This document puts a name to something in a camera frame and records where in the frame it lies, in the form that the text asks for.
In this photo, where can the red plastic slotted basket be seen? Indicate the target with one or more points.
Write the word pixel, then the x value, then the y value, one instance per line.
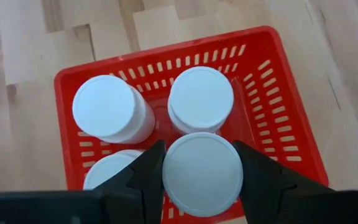
pixel 244 121

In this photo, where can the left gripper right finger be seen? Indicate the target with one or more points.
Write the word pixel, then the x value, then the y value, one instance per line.
pixel 278 199

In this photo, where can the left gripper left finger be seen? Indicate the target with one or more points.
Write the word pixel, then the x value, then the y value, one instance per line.
pixel 129 199

